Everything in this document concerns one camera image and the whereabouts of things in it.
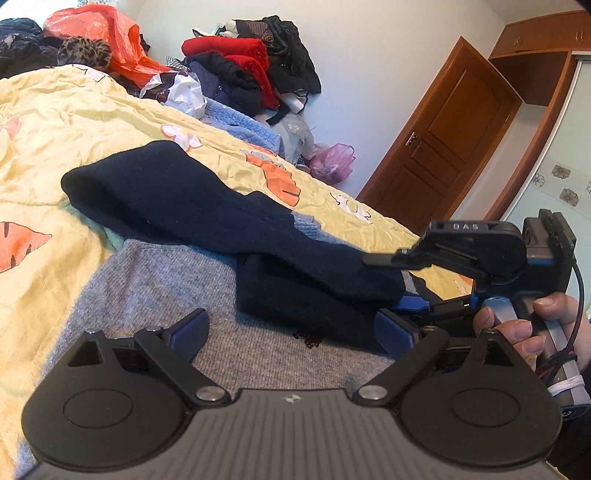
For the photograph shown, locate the leopard print cloth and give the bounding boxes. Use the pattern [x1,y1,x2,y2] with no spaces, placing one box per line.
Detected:
[58,37,113,73]

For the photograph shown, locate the dark navy garment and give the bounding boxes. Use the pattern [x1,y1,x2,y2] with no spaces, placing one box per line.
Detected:
[184,52,262,110]

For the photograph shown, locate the black cable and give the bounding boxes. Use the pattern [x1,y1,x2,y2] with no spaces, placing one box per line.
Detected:
[536,258,588,374]

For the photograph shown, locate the orange plastic bag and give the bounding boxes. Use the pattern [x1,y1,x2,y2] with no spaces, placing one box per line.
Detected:
[44,4,172,92]

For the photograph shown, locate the pink plastic bag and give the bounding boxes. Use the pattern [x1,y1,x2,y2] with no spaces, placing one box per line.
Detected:
[308,143,356,184]

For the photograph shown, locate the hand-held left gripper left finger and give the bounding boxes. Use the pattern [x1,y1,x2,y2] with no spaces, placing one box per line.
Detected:
[67,308,232,407]

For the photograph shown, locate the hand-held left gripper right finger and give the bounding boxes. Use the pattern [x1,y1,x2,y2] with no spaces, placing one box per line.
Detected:
[355,308,536,402]

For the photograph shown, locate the navy blue sweater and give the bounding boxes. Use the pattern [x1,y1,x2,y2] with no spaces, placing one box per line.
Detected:
[61,141,407,357]

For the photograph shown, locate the dark patterned clothes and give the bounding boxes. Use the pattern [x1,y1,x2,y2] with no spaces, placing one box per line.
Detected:
[0,17,62,80]

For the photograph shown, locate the white patterned plastic bag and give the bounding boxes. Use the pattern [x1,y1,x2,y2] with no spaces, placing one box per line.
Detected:
[139,71,209,119]

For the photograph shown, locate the person's right hand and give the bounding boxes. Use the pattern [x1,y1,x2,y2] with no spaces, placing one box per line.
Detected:
[473,295,591,371]

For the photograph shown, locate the red garment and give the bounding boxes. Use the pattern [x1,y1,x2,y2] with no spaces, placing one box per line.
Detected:
[181,37,280,110]

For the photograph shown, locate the brown wooden wardrobe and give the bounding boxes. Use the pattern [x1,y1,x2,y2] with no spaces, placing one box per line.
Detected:
[480,17,591,223]

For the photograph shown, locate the black garment pile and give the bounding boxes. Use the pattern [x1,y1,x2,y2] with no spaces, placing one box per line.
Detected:
[221,16,322,112]

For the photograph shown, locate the grey translucent plastic bag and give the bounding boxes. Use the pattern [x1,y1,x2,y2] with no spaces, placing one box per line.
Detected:
[268,113,317,168]

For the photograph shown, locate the brown wooden door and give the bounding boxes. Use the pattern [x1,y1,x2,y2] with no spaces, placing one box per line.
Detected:
[355,36,523,237]

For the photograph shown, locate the grey knit sweater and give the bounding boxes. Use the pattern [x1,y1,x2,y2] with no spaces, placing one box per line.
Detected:
[16,237,431,480]

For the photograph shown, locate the light blue knit garment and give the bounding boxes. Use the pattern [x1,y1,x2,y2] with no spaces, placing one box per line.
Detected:
[201,99,285,156]

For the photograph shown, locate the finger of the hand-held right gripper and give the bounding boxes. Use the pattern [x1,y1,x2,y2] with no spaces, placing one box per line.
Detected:
[398,295,478,340]
[362,236,476,280]

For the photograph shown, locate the yellow printed bedsheet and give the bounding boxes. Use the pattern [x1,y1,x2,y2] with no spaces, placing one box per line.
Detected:
[0,65,475,480]

